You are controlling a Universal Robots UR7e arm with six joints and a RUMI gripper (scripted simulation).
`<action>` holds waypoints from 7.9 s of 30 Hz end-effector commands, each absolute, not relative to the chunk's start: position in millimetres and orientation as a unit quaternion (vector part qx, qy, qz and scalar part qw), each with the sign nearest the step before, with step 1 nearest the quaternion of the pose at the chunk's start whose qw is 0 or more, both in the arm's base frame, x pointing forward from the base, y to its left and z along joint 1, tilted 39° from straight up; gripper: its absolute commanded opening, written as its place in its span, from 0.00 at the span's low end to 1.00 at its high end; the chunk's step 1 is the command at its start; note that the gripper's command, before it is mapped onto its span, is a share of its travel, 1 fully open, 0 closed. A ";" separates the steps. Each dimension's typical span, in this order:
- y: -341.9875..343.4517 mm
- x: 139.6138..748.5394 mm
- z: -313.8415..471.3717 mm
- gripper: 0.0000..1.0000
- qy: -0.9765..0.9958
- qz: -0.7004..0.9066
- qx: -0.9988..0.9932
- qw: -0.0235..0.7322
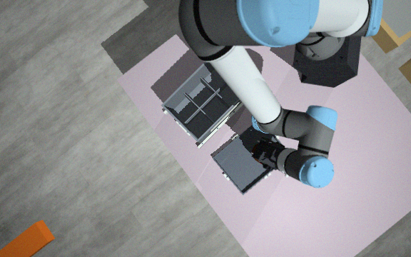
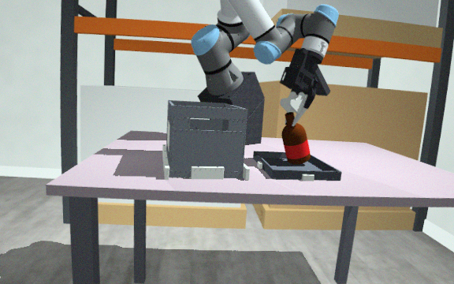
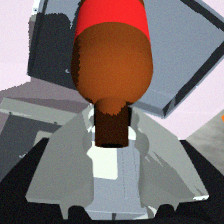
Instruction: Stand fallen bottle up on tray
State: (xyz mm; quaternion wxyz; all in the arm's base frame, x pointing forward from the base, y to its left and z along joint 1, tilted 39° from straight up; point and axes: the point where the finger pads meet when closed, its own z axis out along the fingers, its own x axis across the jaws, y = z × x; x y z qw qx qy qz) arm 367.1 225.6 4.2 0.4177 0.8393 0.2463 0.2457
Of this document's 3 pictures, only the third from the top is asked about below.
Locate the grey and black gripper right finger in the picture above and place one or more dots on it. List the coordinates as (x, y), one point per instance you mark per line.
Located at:
(172, 171)

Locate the brown bottle with red label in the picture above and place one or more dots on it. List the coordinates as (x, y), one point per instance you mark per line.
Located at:
(112, 64)

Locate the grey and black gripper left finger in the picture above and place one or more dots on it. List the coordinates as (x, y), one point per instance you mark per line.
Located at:
(54, 175)

